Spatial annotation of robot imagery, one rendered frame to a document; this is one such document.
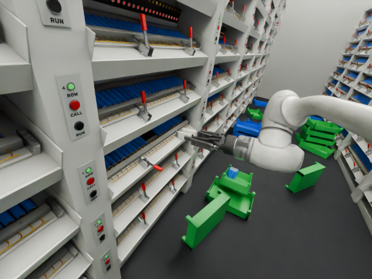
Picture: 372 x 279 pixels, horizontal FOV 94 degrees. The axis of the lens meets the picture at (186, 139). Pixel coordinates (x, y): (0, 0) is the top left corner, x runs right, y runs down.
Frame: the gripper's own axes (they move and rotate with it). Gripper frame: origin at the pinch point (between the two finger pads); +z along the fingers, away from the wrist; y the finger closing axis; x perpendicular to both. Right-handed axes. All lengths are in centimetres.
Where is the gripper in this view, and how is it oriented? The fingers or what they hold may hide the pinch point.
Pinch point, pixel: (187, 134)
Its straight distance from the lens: 72.6
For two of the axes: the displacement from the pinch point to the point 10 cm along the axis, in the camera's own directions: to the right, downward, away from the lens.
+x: -0.2, 8.9, 4.5
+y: -4.7, 3.9, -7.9
